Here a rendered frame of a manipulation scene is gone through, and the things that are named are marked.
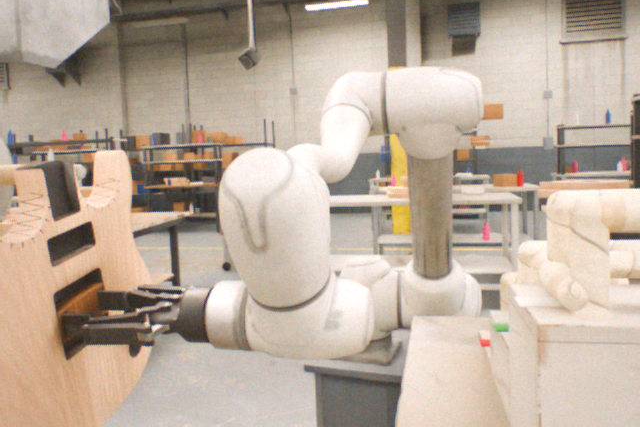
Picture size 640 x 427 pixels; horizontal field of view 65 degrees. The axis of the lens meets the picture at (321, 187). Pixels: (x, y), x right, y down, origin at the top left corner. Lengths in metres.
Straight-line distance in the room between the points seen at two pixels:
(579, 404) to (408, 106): 0.65
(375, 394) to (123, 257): 0.81
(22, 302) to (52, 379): 0.12
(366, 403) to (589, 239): 1.04
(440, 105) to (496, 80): 10.83
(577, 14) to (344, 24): 4.94
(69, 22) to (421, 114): 0.63
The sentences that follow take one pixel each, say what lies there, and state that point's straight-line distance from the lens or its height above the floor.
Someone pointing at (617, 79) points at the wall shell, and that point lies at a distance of 12.31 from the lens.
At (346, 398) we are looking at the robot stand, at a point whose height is 0.61.
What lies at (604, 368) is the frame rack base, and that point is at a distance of 0.53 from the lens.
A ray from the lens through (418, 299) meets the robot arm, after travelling 1.37.
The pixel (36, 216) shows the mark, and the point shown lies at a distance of 0.76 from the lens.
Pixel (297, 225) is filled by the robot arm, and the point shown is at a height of 1.19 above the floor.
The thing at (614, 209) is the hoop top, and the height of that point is 1.20.
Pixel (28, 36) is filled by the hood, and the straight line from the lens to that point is 0.73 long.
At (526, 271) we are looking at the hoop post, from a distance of 0.75.
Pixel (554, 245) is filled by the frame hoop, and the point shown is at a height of 1.16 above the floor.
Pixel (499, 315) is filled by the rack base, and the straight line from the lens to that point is 0.79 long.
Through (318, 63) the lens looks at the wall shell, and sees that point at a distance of 12.20.
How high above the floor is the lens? 1.25
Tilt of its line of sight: 3 degrees down
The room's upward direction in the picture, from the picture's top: 2 degrees counter-clockwise
